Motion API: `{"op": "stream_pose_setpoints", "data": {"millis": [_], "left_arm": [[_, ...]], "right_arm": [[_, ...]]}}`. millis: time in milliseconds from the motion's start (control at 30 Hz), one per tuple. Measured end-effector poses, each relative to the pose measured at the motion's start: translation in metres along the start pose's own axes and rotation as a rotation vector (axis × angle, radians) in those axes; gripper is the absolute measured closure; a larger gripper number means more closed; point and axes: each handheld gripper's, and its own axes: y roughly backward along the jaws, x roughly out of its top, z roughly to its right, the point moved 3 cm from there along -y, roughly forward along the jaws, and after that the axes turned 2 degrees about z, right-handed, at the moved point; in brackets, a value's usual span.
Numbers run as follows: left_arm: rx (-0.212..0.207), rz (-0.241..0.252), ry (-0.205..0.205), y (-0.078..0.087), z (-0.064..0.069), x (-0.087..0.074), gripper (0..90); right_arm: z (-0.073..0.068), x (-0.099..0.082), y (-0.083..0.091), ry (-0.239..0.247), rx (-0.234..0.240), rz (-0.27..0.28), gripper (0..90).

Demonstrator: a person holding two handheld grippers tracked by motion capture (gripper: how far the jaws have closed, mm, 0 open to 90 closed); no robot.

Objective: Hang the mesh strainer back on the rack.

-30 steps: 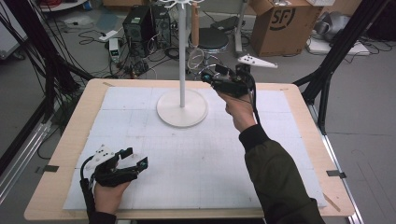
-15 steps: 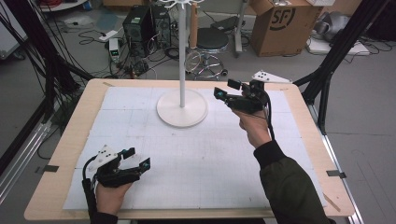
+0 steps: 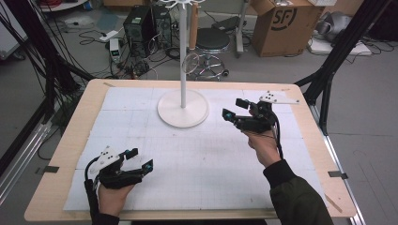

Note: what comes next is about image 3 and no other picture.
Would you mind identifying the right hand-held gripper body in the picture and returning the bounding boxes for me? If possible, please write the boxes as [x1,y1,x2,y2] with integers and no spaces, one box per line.
[234,90,300,134]

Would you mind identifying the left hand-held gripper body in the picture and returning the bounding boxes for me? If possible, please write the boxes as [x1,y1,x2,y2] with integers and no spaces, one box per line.
[88,145,146,190]

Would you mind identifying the white hook stand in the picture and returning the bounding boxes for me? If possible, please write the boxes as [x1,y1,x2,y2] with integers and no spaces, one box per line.
[157,0,210,129]

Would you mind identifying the wooden-handled mesh strainer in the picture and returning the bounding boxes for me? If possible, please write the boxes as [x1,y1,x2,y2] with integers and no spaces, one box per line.
[181,2,201,75]

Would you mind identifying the person's left hand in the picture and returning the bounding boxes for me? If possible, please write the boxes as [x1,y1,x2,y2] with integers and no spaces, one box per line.
[97,183,136,218]

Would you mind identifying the person's right hand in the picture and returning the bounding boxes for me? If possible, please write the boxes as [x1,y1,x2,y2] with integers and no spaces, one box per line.
[243,129,282,169]

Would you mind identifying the white grid mat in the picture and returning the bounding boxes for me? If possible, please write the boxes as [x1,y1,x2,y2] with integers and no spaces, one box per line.
[63,86,329,212]

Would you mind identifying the grey metal stand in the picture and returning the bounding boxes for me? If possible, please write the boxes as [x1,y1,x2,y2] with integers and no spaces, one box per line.
[235,0,252,58]

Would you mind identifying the black tape piece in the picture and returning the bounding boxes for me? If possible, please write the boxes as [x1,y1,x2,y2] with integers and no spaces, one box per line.
[328,171,349,180]
[35,165,60,175]

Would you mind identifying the black round stool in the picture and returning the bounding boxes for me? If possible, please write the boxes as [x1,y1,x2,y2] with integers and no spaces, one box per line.
[188,27,231,82]

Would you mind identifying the brown cardboard box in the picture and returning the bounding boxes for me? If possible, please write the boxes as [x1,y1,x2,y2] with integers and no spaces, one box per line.
[251,0,327,58]

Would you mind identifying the black flat case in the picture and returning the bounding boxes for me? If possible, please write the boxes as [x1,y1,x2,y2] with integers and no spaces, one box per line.
[211,16,240,32]

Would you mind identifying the white flat board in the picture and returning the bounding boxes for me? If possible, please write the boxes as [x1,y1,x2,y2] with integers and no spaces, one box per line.
[307,37,374,56]

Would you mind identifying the white device with green display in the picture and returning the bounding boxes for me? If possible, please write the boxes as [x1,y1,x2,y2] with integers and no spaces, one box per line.
[109,37,122,64]

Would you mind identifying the black computer case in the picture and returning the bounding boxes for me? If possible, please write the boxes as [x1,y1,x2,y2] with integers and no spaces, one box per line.
[152,4,173,50]

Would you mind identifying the tan tape strip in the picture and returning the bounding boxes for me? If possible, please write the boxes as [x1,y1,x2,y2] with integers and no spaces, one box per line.
[324,193,344,214]

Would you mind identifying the black computer tower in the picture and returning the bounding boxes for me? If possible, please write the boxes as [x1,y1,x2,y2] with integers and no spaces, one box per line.
[122,6,157,59]

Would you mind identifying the white power strip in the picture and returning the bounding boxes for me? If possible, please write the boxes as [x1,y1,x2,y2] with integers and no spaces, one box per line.
[99,29,120,43]

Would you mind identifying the grey plastic device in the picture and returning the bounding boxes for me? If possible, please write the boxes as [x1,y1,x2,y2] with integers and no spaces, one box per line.
[314,11,353,43]

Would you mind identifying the white round table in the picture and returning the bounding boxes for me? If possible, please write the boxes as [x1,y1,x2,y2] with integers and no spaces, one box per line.
[38,0,89,13]

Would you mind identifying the right hand-held gripper cable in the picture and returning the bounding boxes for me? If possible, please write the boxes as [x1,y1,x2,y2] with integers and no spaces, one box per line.
[269,110,284,161]

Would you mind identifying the hand-held gripper cable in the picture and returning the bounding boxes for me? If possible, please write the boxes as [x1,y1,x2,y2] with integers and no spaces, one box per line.
[269,110,284,161]
[84,157,101,219]

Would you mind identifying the left hand-held gripper cable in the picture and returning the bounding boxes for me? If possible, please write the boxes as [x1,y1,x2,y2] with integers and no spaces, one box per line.
[84,157,101,219]

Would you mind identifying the aluminium rail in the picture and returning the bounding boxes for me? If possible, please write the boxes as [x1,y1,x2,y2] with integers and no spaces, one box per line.
[0,120,54,204]
[308,104,367,225]

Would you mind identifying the black metal frame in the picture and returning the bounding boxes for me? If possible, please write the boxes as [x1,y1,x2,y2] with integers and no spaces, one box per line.
[294,0,393,136]
[0,0,95,125]

